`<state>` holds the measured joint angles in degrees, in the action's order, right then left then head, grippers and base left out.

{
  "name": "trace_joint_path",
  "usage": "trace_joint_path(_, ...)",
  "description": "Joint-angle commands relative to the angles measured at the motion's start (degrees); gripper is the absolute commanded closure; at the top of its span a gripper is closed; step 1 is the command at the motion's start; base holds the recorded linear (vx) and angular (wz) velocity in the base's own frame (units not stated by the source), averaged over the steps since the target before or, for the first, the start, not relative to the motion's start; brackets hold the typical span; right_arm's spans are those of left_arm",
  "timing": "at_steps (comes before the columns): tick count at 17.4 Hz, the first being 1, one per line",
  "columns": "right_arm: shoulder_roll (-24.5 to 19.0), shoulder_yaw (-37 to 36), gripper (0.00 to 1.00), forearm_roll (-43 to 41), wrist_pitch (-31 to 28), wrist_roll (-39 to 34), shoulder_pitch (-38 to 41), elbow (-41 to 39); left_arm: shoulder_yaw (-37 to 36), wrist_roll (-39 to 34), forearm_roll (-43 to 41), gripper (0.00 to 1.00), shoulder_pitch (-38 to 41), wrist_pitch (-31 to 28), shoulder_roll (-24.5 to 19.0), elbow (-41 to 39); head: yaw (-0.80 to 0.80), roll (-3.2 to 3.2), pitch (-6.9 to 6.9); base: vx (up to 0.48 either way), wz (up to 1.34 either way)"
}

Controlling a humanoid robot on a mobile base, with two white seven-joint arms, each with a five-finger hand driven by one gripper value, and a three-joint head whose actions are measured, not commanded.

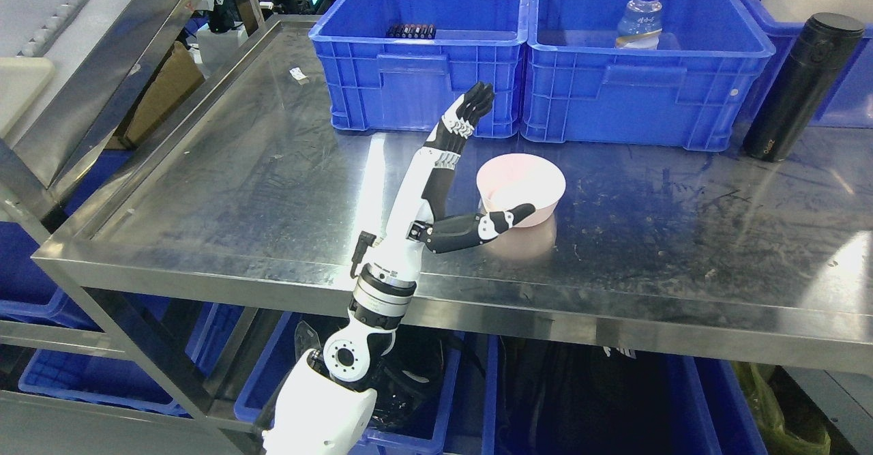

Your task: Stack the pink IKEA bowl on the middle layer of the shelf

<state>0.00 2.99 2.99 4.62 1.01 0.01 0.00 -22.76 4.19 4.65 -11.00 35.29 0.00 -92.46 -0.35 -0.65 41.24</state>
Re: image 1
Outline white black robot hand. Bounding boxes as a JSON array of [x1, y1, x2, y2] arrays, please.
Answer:
[[359, 82, 536, 289]]

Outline pink plastic bowl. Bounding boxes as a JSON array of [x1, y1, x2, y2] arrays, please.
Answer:
[[476, 153, 567, 228]]

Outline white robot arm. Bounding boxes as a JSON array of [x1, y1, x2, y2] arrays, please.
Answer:
[[264, 235, 423, 454]]

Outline black battery pack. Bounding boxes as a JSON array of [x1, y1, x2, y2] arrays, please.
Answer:
[[385, 23, 437, 40]]

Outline blue crate middle on table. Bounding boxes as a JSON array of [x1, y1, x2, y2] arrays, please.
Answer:
[[520, 0, 775, 151]]

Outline blue crate on table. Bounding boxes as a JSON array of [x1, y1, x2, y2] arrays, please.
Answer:
[[735, 0, 872, 128], [309, 0, 529, 138], [520, 0, 775, 151]]

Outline blue crate left on table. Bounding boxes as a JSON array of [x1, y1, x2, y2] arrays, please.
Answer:
[[309, 0, 529, 138]]

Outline black bag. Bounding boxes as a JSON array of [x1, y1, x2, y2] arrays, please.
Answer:
[[498, 338, 674, 454]]

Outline blue bin under table left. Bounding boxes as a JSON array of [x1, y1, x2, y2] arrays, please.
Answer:
[[233, 312, 499, 454]]

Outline blue bin under table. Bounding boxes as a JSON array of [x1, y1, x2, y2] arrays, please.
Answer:
[[493, 335, 767, 454], [233, 312, 499, 454]]

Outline water bottle blue cap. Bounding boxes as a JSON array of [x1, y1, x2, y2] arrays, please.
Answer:
[[614, 0, 663, 50]]

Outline blue bin under table right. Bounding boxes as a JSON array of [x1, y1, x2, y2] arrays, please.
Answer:
[[493, 335, 767, 454]]

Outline black thermos flask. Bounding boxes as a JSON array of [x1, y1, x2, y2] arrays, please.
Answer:
[[742, 12, 865, 162]]

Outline blue crate right on table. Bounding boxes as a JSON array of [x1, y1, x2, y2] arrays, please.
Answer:
[[735, 0, 872, 128]]

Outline steel table frame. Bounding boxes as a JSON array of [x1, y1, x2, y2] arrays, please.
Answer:
[[34, 17, 871, 454]]

